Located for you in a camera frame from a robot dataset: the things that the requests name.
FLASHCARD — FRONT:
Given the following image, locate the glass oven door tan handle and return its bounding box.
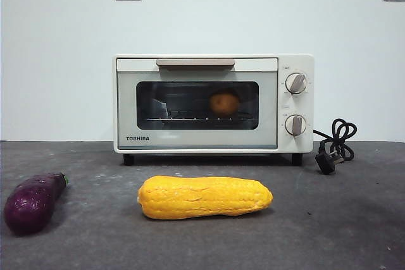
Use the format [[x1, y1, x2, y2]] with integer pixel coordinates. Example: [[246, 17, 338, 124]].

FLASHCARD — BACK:
[[116, 57, 279, 150]]

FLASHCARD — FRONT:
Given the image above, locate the brown potato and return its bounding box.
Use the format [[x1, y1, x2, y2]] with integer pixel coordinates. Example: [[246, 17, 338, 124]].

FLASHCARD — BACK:
[[208, 89, 240, 118]]

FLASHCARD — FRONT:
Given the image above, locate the oven timer knob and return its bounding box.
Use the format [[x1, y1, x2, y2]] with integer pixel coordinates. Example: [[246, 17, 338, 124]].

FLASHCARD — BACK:
[[283, 114, 307, 137]]

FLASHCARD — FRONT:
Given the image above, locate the oven temperature knob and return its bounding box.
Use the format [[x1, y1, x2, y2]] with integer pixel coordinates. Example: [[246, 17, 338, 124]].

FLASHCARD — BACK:
[[284, 72, 308, 95]]

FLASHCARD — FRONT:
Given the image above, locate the white Toshiba toaster oven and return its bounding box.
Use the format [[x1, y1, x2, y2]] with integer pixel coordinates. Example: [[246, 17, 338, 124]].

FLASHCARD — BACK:
[[112, 54, 315, 166]]

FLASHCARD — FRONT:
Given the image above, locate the yellow corn cob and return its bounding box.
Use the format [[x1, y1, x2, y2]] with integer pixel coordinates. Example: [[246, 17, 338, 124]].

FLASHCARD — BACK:
[[136, 175, 273, 220]]

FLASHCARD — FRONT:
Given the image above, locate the purple eggplant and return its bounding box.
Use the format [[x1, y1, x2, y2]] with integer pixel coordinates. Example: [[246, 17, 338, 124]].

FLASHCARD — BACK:
[[3, 171, 70, 236]]

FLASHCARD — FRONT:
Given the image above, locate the metal wire oven rack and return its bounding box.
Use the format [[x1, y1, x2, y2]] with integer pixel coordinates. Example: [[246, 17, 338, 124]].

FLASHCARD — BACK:
[[147, 110, 256, 122]]

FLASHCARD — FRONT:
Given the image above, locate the black power cable with plug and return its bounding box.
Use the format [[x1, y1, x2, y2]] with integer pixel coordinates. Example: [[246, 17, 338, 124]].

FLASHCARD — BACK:
[[312, 118, 358, 175]]

